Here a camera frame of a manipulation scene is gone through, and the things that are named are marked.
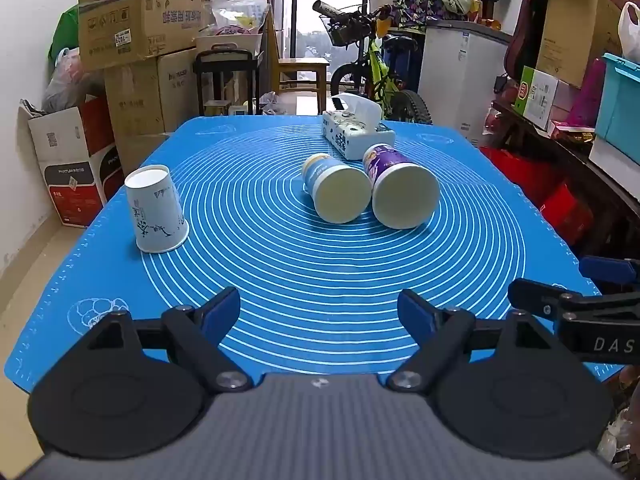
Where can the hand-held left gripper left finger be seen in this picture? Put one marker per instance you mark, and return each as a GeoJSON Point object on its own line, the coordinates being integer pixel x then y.
{"type": "Point", "coordinates": [222, 311]}

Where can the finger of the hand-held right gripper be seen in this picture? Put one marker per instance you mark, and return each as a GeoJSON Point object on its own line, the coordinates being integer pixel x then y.
{"type": "Point", "coordinates": [535, 295]}
{"type": "Point", "coordinates": [605, 270]}

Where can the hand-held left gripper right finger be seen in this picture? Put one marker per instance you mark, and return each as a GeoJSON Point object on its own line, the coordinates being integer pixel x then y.
{"type": "Point", "coordinates": [415, 312]}

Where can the purple label paper cup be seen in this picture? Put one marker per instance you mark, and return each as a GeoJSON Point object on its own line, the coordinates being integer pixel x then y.
{"type": "Point", "coordinates": [405, 197]}

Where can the blue label paper cup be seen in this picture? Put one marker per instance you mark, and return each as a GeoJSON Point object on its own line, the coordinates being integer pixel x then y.
{"type": "Point", "coordinates": [340, 195]}

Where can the white paper cup ink print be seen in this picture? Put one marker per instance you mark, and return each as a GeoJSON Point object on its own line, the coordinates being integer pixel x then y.
{"type": "Point", "coordinates": [155, 210]}

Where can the dark wooden side table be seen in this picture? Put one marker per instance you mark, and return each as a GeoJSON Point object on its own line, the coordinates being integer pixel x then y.
{"type": "Point", "coordinates": [600, 185]}

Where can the blue silicone baking mat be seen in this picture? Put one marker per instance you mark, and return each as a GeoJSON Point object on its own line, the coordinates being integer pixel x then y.
{"type": "Point", "coordinates": [300, 260]}

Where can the red bags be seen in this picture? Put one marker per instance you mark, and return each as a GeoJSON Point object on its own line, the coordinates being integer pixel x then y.
{"type": "Point", "coordinates": [530, 180]}

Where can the teal plastic crate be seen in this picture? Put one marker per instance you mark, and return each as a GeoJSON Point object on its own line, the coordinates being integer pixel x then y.
{"type": "Point", "coordinates": [620, 105]}

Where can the green white carton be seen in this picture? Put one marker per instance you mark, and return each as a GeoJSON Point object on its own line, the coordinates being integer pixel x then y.
{"type": "Point", "coordinates": [540, 95]}

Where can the white blue tissue box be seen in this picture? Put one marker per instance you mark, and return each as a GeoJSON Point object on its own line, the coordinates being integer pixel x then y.
{"type": "Point", "coordinates": [350, 135]}

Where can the white red cardboard box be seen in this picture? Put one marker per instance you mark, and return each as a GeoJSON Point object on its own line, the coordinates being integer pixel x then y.
{"type": "Point", "coordinates": [70, 160]}

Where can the tall brown cardboard box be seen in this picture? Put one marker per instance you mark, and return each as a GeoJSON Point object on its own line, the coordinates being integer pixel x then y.
{"type": "Point", "coordinates": [145, 95]}

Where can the white plastic bag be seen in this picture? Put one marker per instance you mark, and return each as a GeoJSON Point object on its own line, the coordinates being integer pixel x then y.
{"type": "Point", "coordinates": [631, 30]}

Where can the plain brown cardboard box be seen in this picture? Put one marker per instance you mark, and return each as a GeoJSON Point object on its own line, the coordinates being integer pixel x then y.
{"type": "Point", "coordinates": [575, 30]}

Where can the green black bicycle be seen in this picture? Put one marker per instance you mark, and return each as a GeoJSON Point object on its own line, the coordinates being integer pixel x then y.
{"type": "Point", "coordinates": [375, 70]}

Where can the black utility cart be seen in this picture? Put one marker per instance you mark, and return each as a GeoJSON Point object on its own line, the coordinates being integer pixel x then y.
{"type": "Point", "coordinates": [225, 57]}

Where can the wooden chair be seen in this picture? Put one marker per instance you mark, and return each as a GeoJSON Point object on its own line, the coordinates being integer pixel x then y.
{"type": "Point", "coordinates": [300, 66]}

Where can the dark red garment bag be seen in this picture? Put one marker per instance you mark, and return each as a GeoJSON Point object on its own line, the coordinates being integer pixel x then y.
{"type": "Point", "coordinates": [525, 20]}

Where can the grey plastic bag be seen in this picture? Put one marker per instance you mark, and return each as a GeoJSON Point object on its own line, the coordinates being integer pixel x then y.
{"type": "Point", "coordinates": [70, 80]}

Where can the white basket with bags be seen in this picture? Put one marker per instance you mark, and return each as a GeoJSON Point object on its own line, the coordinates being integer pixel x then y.
{"type": "Point", "coordinates": [235, 20]}

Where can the large brown cardboard box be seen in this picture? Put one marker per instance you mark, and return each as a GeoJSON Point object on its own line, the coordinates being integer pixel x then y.
{"type": "Point", "coordinates": [145, 15]}

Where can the green bag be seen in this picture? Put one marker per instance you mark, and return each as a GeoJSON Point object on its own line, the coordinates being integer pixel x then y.
{"type": "Point", "coordinates": [65, 35]}

